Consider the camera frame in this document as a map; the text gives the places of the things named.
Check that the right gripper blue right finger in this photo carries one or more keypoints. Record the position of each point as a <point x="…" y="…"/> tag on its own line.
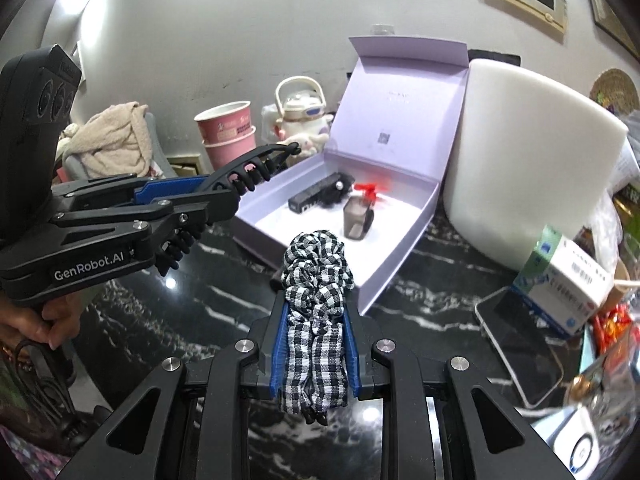
<point x="351" y="358"/>

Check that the black slim cosmetic box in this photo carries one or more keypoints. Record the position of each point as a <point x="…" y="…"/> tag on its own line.
<point x="309" y="197"/>

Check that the lower pink paper cup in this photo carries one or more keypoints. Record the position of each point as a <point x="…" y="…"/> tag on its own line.
<point x="220" y="154"/>

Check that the woven round trivet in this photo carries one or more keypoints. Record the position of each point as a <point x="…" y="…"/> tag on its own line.
<point x="615" y="91"/>

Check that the pink paper cup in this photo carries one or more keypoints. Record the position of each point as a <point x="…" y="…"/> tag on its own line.
<point x="220" y="154"/>
<point x="225" y="122"/>

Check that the white cartoon kettle bottle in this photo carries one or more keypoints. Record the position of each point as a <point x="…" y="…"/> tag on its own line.
<point x="301" y="105"/>

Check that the white plush dog toy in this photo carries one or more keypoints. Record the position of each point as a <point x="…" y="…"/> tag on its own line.
<point x="309" y="143"/>

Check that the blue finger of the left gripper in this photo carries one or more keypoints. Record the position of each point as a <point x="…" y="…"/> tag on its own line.
<point x="163" y="188"/>
<point x="186" y="216"/>

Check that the black smartphone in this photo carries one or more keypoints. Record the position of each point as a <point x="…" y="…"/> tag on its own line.
<point x="533" y="366"/>

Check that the black white gingham scrunchie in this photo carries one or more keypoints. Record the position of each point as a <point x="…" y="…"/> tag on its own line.
<point x="316" y="279"/>

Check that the black toothed hair clip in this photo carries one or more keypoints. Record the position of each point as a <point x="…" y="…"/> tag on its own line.
<point x="241" y="176"/>

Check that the white round-dial device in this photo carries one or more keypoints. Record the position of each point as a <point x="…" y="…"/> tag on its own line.
<point x="582" y="441"/>

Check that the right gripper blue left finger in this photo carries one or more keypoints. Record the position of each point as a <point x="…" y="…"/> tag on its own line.
<point x="279" y="356"/>

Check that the smoky transparent container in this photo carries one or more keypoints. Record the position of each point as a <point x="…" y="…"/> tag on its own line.
<point x="358" y="216"/>

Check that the medicine box green white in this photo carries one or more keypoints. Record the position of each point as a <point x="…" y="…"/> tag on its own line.
<point x="562" y="283"/>

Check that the white foam block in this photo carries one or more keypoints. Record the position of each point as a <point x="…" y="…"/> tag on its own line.
<point x="529" y="152"/>

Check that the black lace bow clip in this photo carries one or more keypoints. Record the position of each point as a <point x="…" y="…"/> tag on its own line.
<point x="335" y="192"/>

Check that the lavender open gift box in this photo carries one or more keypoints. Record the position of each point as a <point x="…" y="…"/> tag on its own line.
<point x="394" y="127"/>

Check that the red flower hair clip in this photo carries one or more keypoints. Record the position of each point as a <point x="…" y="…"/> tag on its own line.
<point x="371" y="193"/>

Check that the upper pink paper cup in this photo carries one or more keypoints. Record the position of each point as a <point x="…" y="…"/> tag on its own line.
<point x="225" y="122"/>

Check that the beige towel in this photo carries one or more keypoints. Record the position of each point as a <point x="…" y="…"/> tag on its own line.
<point x="115" y="141"/>

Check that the person's left hand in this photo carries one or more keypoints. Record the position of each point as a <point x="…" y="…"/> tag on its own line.
<point x="59" y="321"/>

